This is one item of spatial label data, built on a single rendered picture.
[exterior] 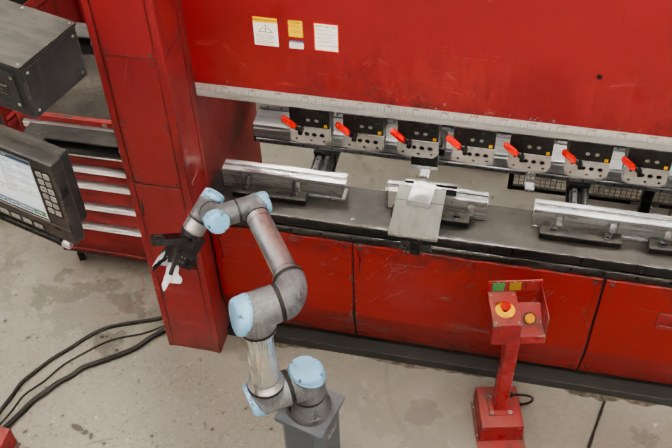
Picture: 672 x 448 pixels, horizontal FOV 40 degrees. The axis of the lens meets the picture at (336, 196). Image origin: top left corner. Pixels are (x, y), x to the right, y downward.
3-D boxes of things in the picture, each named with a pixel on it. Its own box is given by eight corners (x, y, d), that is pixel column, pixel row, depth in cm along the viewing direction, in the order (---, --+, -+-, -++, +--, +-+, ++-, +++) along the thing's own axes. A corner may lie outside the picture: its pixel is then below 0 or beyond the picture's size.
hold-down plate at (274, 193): (232, 196, 369) (231, 191, 367) (236, 187, 373) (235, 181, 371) (305, 206, 364) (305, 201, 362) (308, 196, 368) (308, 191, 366)
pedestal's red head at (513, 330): (490, 345, 342) (495, 315, 329) (484, 310, 353) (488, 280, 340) (544, 343, 342) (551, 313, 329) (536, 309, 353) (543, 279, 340)
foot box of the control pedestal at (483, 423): (477, 454, 383) (480, 439, 375) (470, 402, 401) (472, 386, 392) (526, 452, 383) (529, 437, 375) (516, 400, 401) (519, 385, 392)
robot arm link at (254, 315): (298, 411, 299) (285, 303, 261) (254, 427, 295) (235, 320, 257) (285, 382, 307) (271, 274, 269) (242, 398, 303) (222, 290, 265)
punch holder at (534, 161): (506, 168, 333) (511, 134, 322) (508, 152, 339) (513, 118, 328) (548, 173, 331) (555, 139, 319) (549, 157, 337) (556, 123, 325)
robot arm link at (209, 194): (209, 191, 295) (203, 182, 302) (191, 220, 296) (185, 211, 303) (229, 202, 298) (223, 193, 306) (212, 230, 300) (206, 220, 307)
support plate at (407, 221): (387, 235, 337) (387, 233, 336) (399, 185, 355) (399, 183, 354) (436, 242, 334) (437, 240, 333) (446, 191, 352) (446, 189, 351)
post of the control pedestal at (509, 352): (493, 411, 384) (507, 333, 345) (492, 399, 388) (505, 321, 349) (506, 410, 384) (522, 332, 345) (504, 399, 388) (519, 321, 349)
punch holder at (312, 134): (291, 141, 347) (288, 107, 335) (296, 126, 352) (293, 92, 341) (330, 146, 344) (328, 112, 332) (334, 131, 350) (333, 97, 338)
